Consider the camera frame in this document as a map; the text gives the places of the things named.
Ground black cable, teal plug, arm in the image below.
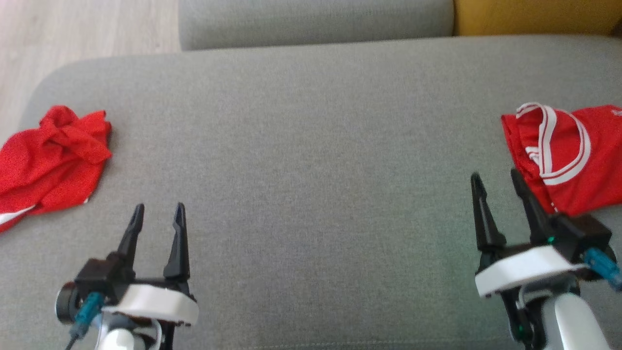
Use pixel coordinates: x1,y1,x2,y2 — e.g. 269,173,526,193
583,247,622,293
64,291,105,350

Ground red mesh shorts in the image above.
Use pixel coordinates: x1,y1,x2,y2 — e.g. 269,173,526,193
0,105,113,234

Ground red jersey with white sleeves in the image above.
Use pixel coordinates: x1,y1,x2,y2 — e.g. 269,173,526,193
501,102,622,217

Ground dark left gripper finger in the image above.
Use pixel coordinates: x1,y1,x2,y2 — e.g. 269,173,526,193
116,203,145,267
162,202,191,283

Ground grey sofa seat cushion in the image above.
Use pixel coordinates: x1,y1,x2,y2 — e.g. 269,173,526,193
0,34,622,350

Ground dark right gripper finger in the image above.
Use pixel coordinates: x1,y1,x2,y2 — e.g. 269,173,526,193
470,172,507,254
510,167,555,245

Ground black cable, teal plug, left arm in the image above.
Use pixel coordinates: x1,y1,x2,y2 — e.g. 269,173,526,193
64,291,105,350

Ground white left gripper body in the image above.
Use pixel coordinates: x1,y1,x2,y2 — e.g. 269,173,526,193
101,283,200,327

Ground yellow cushion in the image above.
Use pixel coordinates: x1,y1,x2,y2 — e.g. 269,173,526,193
453,0,622,37

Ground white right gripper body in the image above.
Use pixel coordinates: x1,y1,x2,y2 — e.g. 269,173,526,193
474,245,589,299

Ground black cable, teal plug, right arm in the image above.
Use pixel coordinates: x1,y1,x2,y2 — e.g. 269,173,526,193
583,247,622,293

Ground grey sofa back cushion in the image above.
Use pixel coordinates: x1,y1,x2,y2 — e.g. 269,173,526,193
178,0,456,52

